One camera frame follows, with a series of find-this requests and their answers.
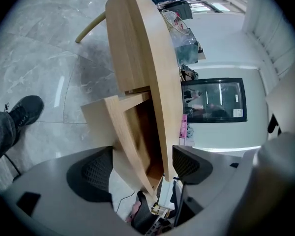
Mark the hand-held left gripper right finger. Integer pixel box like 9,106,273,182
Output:
172,145,244,229

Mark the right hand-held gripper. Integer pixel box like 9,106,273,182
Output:
134,191,175,236

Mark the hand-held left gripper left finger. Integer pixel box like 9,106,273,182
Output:
0,146,131,236

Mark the oval wooden table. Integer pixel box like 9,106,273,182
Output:
75,0,183,183

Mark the person's right hand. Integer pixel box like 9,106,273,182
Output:
126,202,141,223

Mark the blue denim cloth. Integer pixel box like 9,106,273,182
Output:
185,123,195,139

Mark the pink book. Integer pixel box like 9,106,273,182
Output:
178,114,188,139

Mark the black glass-door mini fridge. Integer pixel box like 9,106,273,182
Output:
181,77,248,123

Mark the dark clothes pile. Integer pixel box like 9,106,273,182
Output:
179,64,199,82

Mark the person's black left shoe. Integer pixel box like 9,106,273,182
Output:
7,95,45,132

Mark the person's left leg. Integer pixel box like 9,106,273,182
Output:
0,111,18,174

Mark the cardboard box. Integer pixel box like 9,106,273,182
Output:
196,42,207,60

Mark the person's white shirt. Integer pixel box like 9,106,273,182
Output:
265,65,295,140

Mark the plastic-wrapped grey box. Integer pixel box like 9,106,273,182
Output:
171,29,200,65

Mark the black cabinet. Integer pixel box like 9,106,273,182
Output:
172,1,193,21

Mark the glass window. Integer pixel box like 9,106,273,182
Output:
190,0,246,14

